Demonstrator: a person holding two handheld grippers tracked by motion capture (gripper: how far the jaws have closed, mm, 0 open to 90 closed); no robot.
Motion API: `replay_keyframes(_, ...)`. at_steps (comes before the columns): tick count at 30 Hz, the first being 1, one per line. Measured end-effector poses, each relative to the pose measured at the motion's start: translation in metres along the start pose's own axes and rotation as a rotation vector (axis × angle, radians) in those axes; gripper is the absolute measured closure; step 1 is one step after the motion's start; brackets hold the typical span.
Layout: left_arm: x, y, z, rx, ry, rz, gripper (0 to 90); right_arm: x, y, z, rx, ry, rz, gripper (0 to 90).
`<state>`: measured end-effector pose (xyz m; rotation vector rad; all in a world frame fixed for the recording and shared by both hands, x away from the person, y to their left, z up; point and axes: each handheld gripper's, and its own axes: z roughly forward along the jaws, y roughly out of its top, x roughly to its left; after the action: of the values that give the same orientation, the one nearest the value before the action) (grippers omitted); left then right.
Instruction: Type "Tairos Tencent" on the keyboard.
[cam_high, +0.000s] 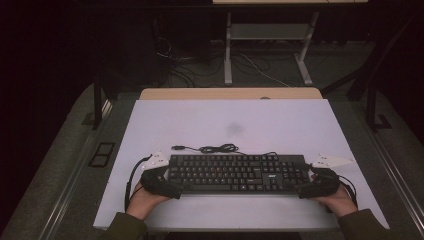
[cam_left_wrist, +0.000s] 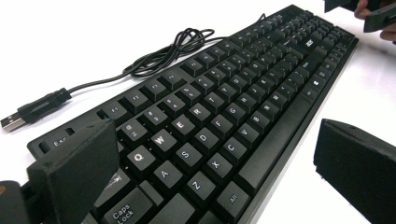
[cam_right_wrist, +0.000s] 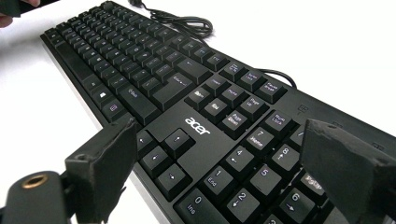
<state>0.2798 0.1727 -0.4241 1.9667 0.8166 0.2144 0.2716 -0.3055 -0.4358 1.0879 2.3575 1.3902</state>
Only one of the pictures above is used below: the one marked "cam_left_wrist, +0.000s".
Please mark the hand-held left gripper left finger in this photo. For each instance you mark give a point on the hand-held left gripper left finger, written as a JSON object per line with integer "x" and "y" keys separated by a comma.
{"x": 74, "y": 168}

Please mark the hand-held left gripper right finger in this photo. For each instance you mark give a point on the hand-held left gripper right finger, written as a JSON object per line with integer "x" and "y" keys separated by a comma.
{"x": 361, "y": 168}

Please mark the black computer keyboard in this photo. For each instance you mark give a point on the black computer keyboard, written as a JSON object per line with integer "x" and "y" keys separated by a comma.
{"x": 218, "y": 124}

